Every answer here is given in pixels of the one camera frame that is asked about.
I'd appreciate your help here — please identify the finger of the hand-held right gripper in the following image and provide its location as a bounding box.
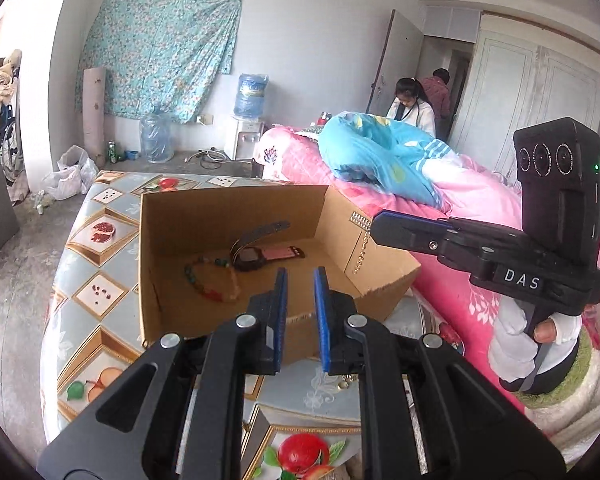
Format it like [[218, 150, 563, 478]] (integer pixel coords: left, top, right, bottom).
[[371, 209, 481, 266]]

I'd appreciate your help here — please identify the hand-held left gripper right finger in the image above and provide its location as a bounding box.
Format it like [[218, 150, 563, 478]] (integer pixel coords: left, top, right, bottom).
[[313, 266, 566, 480]]

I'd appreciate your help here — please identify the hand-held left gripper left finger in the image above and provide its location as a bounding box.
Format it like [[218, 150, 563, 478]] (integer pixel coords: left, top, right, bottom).
[[37, 267, 288, 480]]

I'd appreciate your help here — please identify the gold chain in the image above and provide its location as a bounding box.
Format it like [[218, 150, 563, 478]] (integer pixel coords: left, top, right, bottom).
[[352, 227, 373, 275]]

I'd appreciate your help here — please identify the pink strap digital watch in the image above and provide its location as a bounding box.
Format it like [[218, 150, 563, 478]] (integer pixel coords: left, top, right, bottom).
[[230, 220, 307, 273]]

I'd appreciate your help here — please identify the multicolour bead bracelet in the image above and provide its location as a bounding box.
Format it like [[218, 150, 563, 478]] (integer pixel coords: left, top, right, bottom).
[[184, 255, 242, 306]]

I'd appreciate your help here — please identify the brown cardboard box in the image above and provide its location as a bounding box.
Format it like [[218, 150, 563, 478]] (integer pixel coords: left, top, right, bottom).
[[139, 184, 422, 366]]

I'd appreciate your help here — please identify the person's right forearm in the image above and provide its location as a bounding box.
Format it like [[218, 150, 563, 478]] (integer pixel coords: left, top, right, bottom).
[[489, 304, 583, 383]]

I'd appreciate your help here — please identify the person's right hand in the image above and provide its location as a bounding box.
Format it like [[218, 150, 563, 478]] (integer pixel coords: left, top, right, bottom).
[[532, 319, 571, 345]]

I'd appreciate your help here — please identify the blue patterned quilt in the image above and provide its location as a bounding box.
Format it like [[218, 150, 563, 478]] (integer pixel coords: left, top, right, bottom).
[[317, 111, 453, 208]]

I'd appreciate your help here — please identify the white wardrobe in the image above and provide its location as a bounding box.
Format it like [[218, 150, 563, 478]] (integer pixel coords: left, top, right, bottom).
[[447, 12, 600, 181]]

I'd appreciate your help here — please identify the white water dispenser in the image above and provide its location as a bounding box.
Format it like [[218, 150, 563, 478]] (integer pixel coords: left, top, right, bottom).
[[225, 116, 266, 162]]

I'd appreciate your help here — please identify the table with fruit-print cloth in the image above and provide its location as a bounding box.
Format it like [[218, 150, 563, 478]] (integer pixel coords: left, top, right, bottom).
[[40, 170, 481, 480]]

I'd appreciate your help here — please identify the grey room door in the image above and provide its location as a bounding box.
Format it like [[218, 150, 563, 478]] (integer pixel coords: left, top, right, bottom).
[[367, 9, 425, 116]]

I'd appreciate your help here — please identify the empty clear water jug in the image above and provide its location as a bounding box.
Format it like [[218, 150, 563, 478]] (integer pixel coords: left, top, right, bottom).
[[140, 110, 176, 163]]

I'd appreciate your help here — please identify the white plastic bag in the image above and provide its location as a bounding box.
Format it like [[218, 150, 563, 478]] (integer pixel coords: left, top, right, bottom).
[[42, 145, 100, 201]]

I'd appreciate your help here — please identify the wheelchair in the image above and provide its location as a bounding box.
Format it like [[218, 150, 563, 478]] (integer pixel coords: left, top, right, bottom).
[[0, 105, 23, 186]]

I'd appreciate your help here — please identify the pile of clothes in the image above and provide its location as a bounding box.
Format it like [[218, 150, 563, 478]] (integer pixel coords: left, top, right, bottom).
[[0, 49, 23, 126]]

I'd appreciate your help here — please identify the white power cable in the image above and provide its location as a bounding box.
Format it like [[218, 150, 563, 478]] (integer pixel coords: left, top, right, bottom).
[[187, 147, 231, 168]]

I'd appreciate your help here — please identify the teal floral wall cloth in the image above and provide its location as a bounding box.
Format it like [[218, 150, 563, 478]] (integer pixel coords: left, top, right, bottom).
[[75, 0, 243, 123]]

